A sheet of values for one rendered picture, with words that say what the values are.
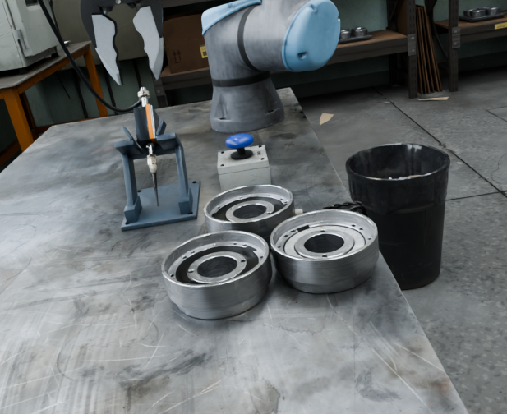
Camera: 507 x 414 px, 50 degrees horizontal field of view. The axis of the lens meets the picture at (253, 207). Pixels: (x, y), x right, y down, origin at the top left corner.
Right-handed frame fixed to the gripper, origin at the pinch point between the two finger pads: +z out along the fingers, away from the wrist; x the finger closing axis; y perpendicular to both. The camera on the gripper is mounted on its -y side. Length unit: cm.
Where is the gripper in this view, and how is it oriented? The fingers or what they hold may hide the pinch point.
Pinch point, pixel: (135, 73)
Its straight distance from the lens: 74.6
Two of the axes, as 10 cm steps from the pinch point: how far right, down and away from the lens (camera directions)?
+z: 1.4, 9.0, 4.1
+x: -9.9, 1.5, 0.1
